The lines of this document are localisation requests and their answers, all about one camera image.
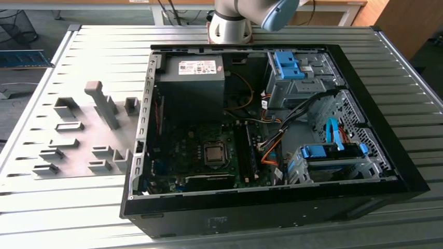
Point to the blue RAM stick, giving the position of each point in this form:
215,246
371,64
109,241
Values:
24,59

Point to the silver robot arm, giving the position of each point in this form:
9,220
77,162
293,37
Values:
228,28

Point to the silver CPU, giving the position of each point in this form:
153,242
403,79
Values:
215,154

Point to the white board connector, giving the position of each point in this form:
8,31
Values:
261,146

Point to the green motherboard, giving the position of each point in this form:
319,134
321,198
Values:
180,155

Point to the grey power supply unit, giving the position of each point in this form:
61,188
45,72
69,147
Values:
193,75

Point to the black graphics card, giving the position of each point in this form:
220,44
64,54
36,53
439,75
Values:
207,181

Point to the metal drive cage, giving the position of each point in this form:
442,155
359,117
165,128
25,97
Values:
304,90

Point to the hard disk in blue carrier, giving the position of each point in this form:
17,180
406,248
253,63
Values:
316,151

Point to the black PC case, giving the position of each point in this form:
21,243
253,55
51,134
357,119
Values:
241,215

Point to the grey parts rack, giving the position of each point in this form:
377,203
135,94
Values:
85,135

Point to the white framed wooden desk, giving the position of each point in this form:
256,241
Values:
345,16

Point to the wooden cabinet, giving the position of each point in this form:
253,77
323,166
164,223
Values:
408,26

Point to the black mesh waste basket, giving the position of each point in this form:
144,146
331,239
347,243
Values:
17,28

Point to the blue drive bay bracket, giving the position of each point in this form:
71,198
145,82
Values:
288,67

